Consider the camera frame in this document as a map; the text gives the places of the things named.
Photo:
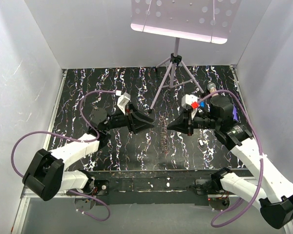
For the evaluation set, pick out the glitter toy microphone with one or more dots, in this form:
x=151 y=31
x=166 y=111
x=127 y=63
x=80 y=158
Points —
x=211 y=87

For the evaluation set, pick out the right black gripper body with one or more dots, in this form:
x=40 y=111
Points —
x=200 y=121

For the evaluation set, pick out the black front rail base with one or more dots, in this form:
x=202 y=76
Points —
x=155 y=187

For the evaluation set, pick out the white black key fob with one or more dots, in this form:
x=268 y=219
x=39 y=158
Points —
x=201 y=142

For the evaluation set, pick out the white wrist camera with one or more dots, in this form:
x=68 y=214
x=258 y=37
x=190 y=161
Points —
x=123 y=100
x=190 y=102

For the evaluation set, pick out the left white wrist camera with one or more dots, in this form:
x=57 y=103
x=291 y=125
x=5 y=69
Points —
x=123 y=100

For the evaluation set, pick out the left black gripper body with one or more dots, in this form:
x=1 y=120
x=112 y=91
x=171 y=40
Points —
x=121 y=120

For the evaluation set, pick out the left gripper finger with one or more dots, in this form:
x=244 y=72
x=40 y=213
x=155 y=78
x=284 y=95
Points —
x=139 y=126
x=138 y=115

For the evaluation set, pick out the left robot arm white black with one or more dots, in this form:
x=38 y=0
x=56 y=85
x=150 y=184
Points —
x=47 y=173

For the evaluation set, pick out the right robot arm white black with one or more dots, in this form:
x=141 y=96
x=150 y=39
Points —
x=273 y=194

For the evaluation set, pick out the aluminium frame rail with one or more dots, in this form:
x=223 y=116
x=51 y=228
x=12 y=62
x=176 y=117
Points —
x=75 y=214

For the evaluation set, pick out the lilac music stand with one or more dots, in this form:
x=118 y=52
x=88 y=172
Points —
x=200 y=20

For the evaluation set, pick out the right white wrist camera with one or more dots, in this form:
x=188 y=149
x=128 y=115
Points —
x=190 y=102

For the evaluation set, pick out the large toothed keyring disc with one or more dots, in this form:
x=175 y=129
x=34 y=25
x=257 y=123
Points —
x=163 y=135

